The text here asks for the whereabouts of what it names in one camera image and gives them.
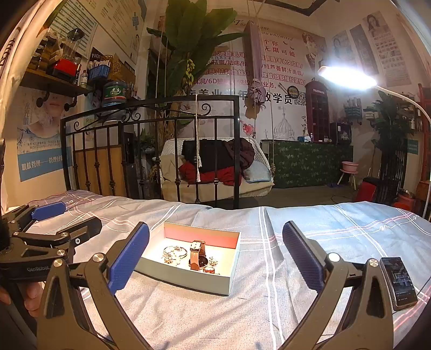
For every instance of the red telephone booth cabinet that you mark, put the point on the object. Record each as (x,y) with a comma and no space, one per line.
(316,114)

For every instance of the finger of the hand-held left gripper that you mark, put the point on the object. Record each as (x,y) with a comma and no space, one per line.
(80,229)
(48,210)

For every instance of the wooden panel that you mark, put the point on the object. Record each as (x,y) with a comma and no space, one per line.
(107,168)

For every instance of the pink-lined jewelry box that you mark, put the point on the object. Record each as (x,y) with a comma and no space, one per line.
(219,282)

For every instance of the black smartphone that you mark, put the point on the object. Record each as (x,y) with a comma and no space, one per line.
(399,282)

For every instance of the hanging folded purple umbrella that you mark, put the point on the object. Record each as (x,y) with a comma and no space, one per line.
(256,67)

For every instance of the wall poster with face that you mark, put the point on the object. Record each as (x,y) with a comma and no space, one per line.
(43,158)

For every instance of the wooden wall shelf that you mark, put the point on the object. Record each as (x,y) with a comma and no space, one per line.
(50,80)

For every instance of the white wicker swing chair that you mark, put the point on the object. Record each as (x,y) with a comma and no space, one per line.
(202,190)

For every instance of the beige pillow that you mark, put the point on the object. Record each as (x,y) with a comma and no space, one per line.
(170,168)

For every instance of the small black cabinet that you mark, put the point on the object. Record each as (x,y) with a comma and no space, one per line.
(340,133)

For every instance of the thin silver bangle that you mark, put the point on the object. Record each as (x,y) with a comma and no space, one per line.
(181,249)

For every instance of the red bin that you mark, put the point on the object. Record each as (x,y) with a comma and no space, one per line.
(367,191)

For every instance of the wall calendar poster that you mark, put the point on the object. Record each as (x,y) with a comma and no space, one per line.
(387,50)

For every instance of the pink stool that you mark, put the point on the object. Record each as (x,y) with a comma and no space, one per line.
(348,166)

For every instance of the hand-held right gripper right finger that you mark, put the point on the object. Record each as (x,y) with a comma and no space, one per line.
(303,259)

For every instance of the white text wall poster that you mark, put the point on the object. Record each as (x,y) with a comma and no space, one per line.
(111,20)

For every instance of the orange bucket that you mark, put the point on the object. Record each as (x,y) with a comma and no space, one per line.
(404,203)

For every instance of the black iron bed frame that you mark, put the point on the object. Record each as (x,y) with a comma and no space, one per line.
(236,151)

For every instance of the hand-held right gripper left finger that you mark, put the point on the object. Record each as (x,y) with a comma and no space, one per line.
(129,259)

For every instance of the large water bottle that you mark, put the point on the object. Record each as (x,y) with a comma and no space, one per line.
(113,97)

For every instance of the tall banana plant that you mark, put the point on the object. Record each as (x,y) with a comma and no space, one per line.
(188,37)

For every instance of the person's left hand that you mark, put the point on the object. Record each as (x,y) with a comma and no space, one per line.
(30,296)

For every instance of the large printed wall banner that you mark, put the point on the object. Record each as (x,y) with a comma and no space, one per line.
(289,43)

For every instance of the white floor lamp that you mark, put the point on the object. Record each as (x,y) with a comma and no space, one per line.
(346,75)

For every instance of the light blue pillow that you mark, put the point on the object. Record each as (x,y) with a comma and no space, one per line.
(257,173)

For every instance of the black clothing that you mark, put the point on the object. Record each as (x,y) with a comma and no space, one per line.
(208,151)

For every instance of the red base blender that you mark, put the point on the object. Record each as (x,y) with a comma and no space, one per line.
(64,65)

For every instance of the green patterned counter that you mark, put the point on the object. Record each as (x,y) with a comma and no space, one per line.
(303,165)

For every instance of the dark potted plant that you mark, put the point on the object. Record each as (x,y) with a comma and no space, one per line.
(390,128)

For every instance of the red clothing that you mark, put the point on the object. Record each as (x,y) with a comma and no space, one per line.
(215,176)

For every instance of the small wall rack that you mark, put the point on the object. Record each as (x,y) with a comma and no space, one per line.
(353,109)

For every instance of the blue plastic basket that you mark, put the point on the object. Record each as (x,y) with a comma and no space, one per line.
(99,72)

